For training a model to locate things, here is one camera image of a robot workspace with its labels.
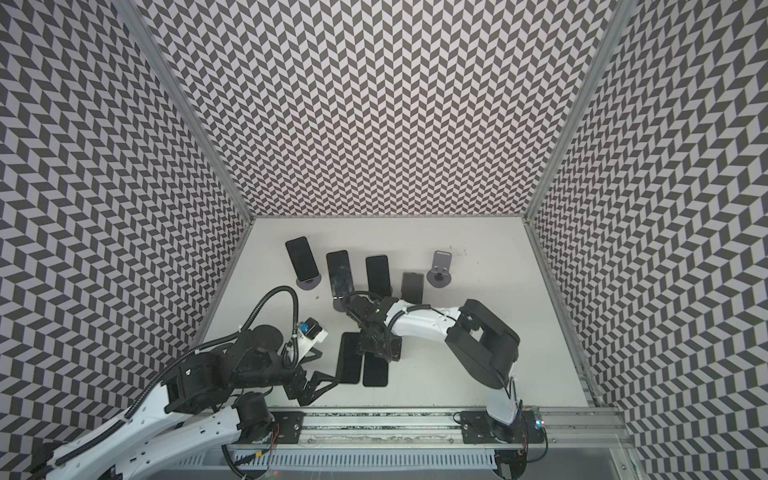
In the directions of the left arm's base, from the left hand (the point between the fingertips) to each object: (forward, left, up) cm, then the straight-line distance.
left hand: (326, 373), depth 66 cm
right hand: (+7, -9, -17) cm, 21 cm away
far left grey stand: (+31, +13, -13) cm, 36 cm away
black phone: (+36, +14, -7) cm, 39 cm away
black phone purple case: (+32, +2, -7) cm, 32 cm away
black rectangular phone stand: (+28, -20, -11) cm, 36 cm away
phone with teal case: (+5, -10, -15) cm, 18 cm away
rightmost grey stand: (+35, -30, -15) cm, 49 cm away
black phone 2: (+31, -10, -7) cm, 34 cm away
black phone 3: (+6, -2, -17) cm, 18 cm away
